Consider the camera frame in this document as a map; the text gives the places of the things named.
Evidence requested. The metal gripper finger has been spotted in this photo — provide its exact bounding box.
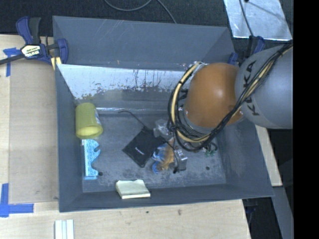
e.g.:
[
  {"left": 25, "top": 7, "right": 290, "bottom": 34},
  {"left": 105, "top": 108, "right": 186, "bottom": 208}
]
[
  {"left": 153, "top": 119, "right": 173, "bottom": 138},
  {"left": 173, "top": 149, "right": 188, "bottom": 173}
]

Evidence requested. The blue and orange toy animal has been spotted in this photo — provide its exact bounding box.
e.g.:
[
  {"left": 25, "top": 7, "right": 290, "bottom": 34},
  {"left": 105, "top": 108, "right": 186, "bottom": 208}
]
[{"left": 151, "top": 143, "right": 177, "bottom": 174}]

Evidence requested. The grey metal bin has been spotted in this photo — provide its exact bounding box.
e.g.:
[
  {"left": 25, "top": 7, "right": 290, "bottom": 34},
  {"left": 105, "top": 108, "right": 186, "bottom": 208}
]
[{"left": 52, "top": 15, "right": 275, "bottom": 213}]

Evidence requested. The yellow-green plastic cup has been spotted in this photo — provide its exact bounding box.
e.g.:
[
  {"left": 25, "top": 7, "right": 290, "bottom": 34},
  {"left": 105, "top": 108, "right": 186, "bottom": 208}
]
[{"left": 75, "top": 102, "right": 104, "bottom": 139}]

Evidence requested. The blue wavy-edged sponge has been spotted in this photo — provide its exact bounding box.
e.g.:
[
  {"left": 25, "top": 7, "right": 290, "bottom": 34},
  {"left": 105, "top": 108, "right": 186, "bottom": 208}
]
[{"left": 81, "top": 138, "right": 102, "bottom": 181}]

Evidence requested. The pale wood board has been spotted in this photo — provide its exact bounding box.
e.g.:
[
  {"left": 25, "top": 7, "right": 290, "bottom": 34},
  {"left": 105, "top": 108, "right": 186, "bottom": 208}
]
[{"left": 8, "top": 60, "right": 61, "bottom": 205}]

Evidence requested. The black flat pouch with cord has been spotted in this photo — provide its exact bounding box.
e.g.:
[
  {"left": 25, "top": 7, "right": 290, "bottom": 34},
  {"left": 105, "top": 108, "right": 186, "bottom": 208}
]
[{"left": 118, "top": 110, "right": 166, "bottom": 168}]

